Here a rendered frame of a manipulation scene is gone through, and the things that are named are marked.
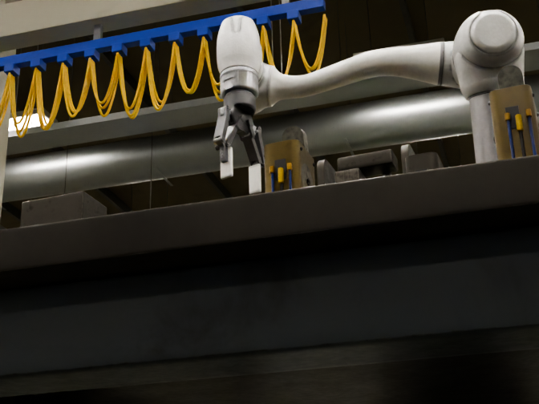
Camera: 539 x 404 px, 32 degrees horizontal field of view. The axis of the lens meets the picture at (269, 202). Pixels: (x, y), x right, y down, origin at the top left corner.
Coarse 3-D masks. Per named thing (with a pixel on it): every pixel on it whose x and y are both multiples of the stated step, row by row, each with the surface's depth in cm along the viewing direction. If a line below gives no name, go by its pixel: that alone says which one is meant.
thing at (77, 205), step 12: (84, 192) 155; (24, 204) 158; (36, 204) 157; (48, 204) 156; (60, 204) 155; (72, 204) 154; (84, 204) 154; (96, 204) 158; (24, 216) 157; (36, 216) 156; (48, 216) 155; (60, 216) 154; (72, 216) 153; (84, 216) 153
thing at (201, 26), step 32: (288, 0) 475; (320, 0) 469; (96, 32) 503; (160, 32) 489; (192, 32) 486; (0, 64) 512; (32, 64) 504; (64, 64) 502; (288, 64) 459; (320, 64) 459; (32, 96) 500; (64, 96) 491; (96, 96) 485
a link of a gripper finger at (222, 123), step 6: (228, 108) 208; (228, 114) 208; (222, 120) 207; (228, 120) 207; (216, 126) 207; (222, 126) 205; (216, 132) 205; (222, 132) 204; (216, 138) 205; (222, 138) 203
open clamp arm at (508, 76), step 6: (510, 66) 138; (504, 72) 138; (510, 72) 138; (516, 72) 137; (498, 78) 138; (504, 78) 138; (510, 78) 137; (516, 78) 137; (522, 78) 137; (504, 84) 138; (510, 84) 137; (516, 84) 137; (522, 84) 137
